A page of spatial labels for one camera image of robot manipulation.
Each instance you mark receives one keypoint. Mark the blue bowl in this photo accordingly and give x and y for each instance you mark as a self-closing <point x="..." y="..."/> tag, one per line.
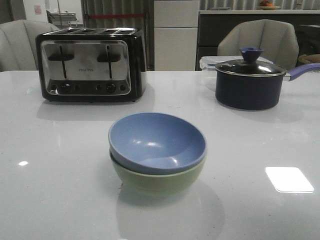
<point x="156" y="143"/>

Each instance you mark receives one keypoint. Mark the green bowl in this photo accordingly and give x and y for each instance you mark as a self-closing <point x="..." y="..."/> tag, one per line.
<point x="157" y="185"/>

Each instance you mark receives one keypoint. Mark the clear plastic container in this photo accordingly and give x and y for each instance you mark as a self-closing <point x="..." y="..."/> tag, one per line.
<point x="207" y="65"/>

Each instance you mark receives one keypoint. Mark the dark blue saucepan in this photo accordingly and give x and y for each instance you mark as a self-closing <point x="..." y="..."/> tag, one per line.
<point x="255" y="93"/>

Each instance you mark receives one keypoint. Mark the white refrigerator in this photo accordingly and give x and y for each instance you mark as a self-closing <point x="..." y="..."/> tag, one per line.
<point x="175" y="34"/>

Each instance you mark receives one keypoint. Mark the black and chrome toaster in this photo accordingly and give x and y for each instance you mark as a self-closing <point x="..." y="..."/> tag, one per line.
<point x="92" y="64"/>

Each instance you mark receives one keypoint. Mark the glass pot lid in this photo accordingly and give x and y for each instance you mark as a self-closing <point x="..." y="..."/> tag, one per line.
<point x="249" y="65"/>

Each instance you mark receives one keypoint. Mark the red barrier belt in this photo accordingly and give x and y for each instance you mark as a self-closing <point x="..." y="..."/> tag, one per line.
<point x="117" y="16"/>

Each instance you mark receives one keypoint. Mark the white cart in background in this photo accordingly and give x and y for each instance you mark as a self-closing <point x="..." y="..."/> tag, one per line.
<point x="62" y="18"/>

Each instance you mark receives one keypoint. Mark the beige armchair right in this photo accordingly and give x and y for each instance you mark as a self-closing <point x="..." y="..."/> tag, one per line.
<point x="277" y="38"/>

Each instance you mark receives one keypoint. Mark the beige armchair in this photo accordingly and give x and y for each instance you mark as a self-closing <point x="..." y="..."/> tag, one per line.
<point x="277" y="38"/>
<point x="18" y="50"/>

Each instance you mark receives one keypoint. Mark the fruit plate on counter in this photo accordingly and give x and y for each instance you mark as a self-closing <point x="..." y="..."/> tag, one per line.
<point x="267" y="5"/>

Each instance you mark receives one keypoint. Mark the beige armchair left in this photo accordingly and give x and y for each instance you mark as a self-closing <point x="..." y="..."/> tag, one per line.
<point x="18" y="50"/>

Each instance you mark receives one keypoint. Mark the pink wall notice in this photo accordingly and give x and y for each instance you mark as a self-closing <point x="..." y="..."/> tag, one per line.
<point x="37" y="9"/>

